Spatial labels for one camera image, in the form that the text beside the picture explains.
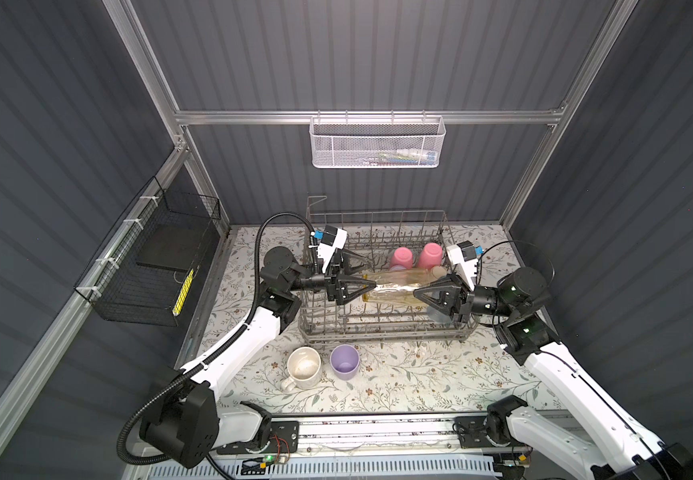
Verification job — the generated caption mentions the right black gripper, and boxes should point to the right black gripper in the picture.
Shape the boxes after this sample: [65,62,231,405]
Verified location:
[412,275,513,327]

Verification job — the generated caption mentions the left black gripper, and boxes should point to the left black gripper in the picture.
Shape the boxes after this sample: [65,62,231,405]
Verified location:
[284,249,373,309]

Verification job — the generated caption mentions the pink plastic cup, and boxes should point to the pink plastic cup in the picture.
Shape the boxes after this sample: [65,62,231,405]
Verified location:
[389,247,414,271]
[417,242,445,269]

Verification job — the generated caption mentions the yellow transparent cup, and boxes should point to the yellow transparent cup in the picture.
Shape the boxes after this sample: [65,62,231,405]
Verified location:
[362,268,436,305]

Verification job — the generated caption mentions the white ceramic mug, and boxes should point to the white ceramic mug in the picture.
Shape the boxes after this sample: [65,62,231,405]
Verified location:
[280,346,322,392]

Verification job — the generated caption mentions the blue transparent cup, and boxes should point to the blue transparent cup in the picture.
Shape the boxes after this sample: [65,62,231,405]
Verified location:
[426,307,451,325]

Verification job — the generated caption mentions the beige plastic cup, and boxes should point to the beige plastic cup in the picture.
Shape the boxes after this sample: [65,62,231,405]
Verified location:
[429,266,447,279]

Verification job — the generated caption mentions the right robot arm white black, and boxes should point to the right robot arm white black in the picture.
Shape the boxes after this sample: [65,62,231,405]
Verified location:
[413,267,693,479]

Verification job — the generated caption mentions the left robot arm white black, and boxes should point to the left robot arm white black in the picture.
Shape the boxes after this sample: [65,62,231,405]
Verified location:
[116,214,375,468]

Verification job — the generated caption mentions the small lilac plastic cup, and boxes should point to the small lilac plastic cup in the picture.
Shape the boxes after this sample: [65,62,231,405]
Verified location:
[330,344,360,381]

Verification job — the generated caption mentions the floral table mat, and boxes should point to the floral table mat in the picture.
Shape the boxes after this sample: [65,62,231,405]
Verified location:
[198,224,564,414]

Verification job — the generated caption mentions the items in white basket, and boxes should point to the items in white basket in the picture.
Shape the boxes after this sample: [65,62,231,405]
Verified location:
[376,149,439,168]

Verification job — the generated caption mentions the yellow brush in basket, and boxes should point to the yellow brush in basket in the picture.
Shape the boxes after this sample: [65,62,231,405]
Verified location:
[172,269,196,317]

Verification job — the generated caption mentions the white vented front panel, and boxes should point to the white vented front panel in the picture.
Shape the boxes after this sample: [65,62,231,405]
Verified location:
[144,453,502,479]

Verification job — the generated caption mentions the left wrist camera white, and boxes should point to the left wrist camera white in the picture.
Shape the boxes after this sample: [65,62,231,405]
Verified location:
[310,225,347,274]

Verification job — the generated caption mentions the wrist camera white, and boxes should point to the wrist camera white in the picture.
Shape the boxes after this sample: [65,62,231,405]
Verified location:
[310,225,347,274]
[446,241,484,291]

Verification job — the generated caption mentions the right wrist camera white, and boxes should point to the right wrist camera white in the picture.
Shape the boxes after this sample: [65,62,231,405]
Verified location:
[446,241,484,291]

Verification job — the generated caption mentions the grey wire dish rack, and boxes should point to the grey wire dish rack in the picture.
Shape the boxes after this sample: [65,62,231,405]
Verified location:
[298,195,480,345]

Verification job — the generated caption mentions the white mesh wall basket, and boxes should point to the white mesh wall basket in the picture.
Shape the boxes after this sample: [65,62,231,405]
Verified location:
[308,115,446,169]

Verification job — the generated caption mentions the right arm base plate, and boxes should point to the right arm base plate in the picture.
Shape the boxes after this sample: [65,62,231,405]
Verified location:
[452,414,533,451]

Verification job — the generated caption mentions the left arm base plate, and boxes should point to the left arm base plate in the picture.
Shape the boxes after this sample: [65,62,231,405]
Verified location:
[214,419,300,455]

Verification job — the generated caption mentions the black wire wall basket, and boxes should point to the black wire wall basket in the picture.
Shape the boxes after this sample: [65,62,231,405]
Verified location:
[74,178,224,327]

